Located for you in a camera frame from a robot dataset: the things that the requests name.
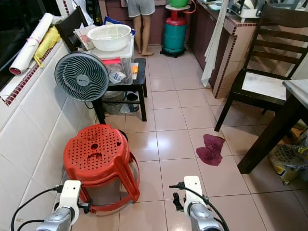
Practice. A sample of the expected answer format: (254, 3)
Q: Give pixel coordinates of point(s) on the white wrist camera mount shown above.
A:
(70, 193)
(193, 188)

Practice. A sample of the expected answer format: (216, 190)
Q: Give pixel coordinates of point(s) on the dark wooden slatted chair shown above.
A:
(264, 86)

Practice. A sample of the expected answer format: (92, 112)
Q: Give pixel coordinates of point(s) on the clear plastic storage box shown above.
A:
(120, 67)

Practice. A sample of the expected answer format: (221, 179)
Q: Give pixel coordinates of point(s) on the dark wooden marble-top table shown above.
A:
(272, 134)

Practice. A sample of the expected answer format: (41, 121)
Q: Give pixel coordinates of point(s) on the red plastic stool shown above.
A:
(96, 151)

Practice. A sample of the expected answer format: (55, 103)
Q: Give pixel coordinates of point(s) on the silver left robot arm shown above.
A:
(56, 220)

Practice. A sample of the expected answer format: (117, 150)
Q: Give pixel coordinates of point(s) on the maroon cloth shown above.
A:
(211, 149)

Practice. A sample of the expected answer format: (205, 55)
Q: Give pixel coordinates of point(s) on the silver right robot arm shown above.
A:
(201, 219)

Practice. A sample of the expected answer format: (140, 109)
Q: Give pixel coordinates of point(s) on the grey round fan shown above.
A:
(82, 77)

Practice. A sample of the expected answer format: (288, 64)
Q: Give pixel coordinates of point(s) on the white plastic basin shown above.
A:
(109, 37)

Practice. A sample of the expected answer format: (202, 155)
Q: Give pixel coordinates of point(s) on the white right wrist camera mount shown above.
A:
(193, 188)

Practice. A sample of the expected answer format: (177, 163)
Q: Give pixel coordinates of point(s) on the black chair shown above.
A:
(72, 26)

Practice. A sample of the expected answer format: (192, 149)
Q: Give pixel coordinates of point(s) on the dark metal pot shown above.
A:
(115, 102)

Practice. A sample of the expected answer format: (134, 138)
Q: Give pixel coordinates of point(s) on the printed yellow sack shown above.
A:
(288, 161)

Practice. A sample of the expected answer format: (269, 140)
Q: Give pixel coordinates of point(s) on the tiled kitchen counter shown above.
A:
(236, 53)

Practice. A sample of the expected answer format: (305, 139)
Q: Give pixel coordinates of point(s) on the small black side table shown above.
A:
(140, 83)

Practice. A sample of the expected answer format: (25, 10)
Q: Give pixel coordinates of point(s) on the teal and red gas cylinder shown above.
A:
(174, 33)

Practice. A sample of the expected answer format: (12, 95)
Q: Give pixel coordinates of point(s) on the white leaning board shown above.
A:
(214, 48)

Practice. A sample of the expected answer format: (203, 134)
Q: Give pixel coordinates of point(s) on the stack of papers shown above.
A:
(84, 37)

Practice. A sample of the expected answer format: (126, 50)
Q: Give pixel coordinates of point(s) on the rolled white paper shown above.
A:
(31, 44)

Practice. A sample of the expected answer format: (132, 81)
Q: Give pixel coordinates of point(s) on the dish rack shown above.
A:
(252, 7)

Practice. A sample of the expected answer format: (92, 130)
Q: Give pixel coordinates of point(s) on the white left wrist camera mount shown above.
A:
(70, 193)

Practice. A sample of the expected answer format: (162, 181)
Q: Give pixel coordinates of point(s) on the blue bag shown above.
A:
(115, 21)

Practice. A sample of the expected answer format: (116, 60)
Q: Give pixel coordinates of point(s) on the small orange item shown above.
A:
(134, 69)

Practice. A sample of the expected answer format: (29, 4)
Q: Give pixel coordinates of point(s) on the person in grey shorts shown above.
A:
(140, 7)

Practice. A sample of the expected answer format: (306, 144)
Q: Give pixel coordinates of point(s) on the yellow cloth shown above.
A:
(47, 41)

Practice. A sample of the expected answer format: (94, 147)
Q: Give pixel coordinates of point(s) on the green bowl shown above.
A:
(178, 3)

